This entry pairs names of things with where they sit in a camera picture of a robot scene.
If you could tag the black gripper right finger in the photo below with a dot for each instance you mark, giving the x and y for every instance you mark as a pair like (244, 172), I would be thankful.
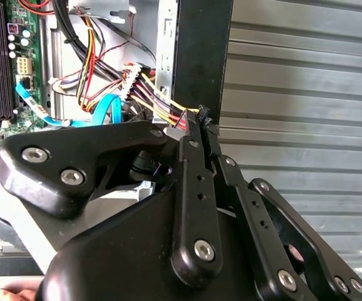
(267, 238)

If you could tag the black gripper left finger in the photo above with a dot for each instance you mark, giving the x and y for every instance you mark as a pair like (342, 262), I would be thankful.
(52, 166)

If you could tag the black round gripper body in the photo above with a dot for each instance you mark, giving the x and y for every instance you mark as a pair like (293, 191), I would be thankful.
(121, 251)

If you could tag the person's bare hand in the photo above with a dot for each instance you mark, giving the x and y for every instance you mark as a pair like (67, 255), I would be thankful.
(15, 293)

